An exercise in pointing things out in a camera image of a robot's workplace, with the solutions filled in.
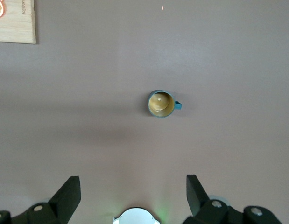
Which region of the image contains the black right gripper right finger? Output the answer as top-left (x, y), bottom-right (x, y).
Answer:
top-left (183, 174), bottom-right (282, 224)

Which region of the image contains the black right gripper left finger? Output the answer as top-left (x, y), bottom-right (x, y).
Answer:
top-left (0, 176), bottom-right (81, 224)

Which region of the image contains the teal cup with yellow inside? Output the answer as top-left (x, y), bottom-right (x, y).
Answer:
top-left (148, 89), bottom-right (183, 119)

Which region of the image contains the brown table cover mat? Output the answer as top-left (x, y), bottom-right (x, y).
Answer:
top-left (0, 0), bottom-right (289, 224)

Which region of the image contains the wooden cutting board, metal handle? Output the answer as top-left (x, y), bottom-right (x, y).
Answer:
top-left (0, 0), bottom-right (37, 44)

